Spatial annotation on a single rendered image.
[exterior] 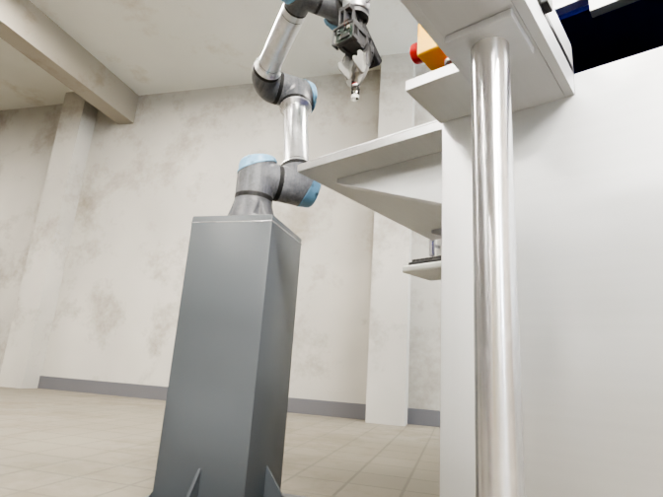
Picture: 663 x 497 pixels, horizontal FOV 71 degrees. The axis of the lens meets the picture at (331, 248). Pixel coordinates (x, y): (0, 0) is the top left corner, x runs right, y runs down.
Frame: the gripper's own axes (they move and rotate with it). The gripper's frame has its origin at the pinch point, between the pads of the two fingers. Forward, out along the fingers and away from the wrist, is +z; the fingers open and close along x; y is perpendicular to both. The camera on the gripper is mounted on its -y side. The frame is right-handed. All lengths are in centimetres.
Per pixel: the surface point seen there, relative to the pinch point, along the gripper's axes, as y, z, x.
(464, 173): 11, 38, 35
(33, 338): -86, 62, -458
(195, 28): -98, -215, -265
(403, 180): 1.4, 32.0, 15.7
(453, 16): 38, 29, 45
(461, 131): 11.4, 29.9, 34.2
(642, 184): 11, 46, 61
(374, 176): 1.4, 28.9, 7.8
